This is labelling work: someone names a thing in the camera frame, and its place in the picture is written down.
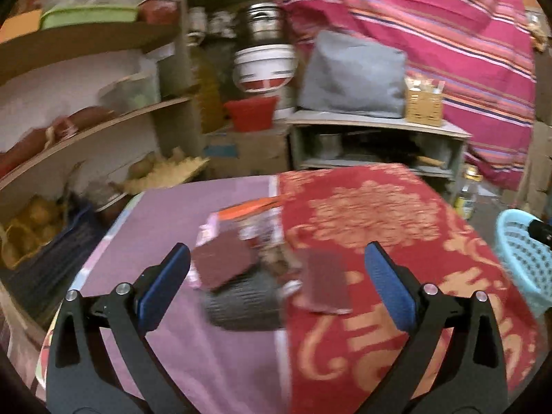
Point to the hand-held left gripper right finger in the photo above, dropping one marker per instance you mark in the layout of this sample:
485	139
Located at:
390	284

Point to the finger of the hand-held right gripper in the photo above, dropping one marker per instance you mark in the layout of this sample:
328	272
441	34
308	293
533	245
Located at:
541	229

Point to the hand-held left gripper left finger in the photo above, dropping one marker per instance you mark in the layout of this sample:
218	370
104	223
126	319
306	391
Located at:
166	276

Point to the light blue plastic basket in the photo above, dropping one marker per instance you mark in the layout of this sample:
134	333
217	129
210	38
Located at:
517	258

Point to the dark red scouring pad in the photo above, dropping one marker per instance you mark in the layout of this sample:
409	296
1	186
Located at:
224	263
325	280

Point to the pink wrapper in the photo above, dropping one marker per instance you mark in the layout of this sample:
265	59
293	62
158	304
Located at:
208	228

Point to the grey patterned wrapper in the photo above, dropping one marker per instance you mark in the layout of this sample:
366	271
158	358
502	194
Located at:
246	306

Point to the small orange packet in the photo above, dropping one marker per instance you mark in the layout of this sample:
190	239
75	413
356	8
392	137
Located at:
246	209

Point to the printed table sheet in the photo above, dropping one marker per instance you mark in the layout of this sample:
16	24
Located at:
108	233

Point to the red patterned towel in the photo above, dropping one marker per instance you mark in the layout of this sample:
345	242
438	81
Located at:
388	207

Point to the small oil bottle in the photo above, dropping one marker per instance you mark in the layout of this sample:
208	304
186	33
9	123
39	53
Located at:
468	198

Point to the purple towel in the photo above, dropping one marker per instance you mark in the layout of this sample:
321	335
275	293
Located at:
194	353

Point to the small woven basket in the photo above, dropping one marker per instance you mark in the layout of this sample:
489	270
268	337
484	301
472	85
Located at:
103	196

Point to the blue plastic crate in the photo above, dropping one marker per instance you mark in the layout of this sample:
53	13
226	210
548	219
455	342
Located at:
64	258

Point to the yellow egg tray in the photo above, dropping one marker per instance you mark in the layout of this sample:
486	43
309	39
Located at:
172	172

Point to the potato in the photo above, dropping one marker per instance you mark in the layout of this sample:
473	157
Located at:
142	167

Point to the wooden rolling pin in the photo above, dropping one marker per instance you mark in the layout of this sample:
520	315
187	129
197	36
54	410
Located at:
429	161

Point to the yellow mesh bag of potatoes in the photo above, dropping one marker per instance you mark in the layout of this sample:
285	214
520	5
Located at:
30	228

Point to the cardboard box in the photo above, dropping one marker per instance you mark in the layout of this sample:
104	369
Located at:
254	151

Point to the low wooden cabinet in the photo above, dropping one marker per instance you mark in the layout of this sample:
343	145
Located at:
375	121

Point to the yellow utensil holder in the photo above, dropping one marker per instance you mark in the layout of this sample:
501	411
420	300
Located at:
425	105

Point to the red plastic basket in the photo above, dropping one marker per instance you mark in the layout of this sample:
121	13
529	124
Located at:
250	114

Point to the red mesh bag sweet potatoes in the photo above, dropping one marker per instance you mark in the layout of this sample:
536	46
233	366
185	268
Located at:
43	138

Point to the large oil bottle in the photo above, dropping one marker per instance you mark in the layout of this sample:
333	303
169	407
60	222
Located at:
209	95

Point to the clear plastic container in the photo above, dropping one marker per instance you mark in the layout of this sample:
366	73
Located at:
129	92

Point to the plain white bucket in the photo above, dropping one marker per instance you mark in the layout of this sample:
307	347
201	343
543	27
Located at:
284	103

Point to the grey fabric cover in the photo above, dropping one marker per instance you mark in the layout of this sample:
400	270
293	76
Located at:
353	77

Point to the pink striped cloth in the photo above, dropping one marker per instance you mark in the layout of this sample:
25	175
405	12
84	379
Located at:
431	30

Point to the white bucket red label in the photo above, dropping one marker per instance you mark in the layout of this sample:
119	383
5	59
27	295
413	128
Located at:
263	67

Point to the wooden shelf unit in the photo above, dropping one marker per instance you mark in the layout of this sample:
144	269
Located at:
86	39

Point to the small red basket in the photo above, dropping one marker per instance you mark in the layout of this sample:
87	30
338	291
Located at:
159	11

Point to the green plastic tray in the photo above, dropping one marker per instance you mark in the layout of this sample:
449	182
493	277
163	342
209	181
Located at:
86	17

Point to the steel pot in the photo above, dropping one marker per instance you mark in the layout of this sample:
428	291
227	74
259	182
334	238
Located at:
265	23

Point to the yellow box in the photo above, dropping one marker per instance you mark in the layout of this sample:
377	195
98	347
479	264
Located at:
21	26

